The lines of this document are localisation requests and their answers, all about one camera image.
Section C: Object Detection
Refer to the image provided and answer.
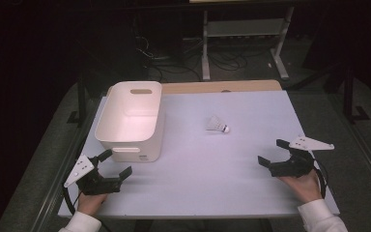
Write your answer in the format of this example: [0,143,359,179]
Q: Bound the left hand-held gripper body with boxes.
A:
[63,154,124,196]

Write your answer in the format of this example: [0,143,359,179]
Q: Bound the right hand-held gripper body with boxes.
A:
[269,134,335,179]

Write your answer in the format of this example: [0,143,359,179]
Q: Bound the person's left hand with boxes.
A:
[76,190,108,216]

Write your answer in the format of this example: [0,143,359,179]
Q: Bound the person's right hand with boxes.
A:
[277,168,324,205]

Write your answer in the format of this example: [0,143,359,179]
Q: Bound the white plastic storage bin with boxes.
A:
[94,80,166,163]

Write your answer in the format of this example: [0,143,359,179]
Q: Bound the white table mat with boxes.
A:
[57,90,341,219]

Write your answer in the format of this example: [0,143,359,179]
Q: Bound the black metal stand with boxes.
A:
[341,64,371,126]
[66,72,89,128]

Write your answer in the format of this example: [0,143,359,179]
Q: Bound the white shuttlecock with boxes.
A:
[205,115,231,134]

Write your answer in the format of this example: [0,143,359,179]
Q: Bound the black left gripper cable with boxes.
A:
[61,185,84,217]

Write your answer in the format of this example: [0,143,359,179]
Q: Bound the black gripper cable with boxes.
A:
[312,159,330,200]
[61,185,84,217]

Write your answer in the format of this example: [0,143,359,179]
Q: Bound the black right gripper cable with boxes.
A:
[312,159,330,200]

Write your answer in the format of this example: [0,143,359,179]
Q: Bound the tangle of black floor cables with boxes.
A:
[134,34,249,82]

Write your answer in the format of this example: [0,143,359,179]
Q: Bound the white metal desk frame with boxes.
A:
[200,5,296,81]

